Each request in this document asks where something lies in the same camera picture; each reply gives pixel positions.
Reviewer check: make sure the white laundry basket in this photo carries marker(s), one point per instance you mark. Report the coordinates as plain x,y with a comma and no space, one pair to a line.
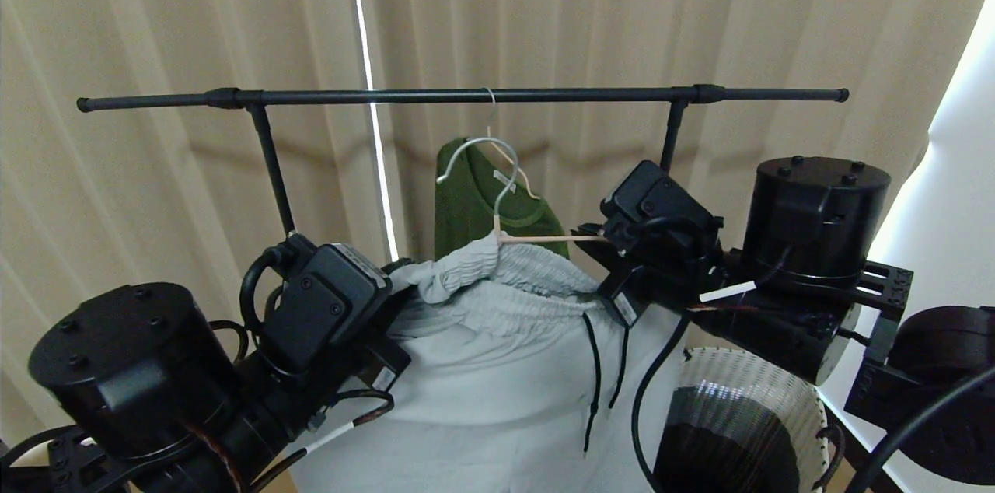
762,376

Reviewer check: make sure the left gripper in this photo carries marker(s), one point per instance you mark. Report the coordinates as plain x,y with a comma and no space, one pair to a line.
249,438

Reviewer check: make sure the pale grey shorts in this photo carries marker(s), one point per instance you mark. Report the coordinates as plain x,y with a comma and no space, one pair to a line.
497,384

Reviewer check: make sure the green long-sleeved shirt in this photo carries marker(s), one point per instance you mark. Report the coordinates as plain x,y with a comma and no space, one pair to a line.
466,197

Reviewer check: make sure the black clothes rack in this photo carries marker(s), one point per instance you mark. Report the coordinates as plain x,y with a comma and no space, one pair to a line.
389,96

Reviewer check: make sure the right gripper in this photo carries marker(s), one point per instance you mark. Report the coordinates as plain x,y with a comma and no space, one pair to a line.
777,330

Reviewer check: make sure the pink clothes hanger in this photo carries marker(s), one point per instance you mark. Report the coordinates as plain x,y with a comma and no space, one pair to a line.
517,170
544,239

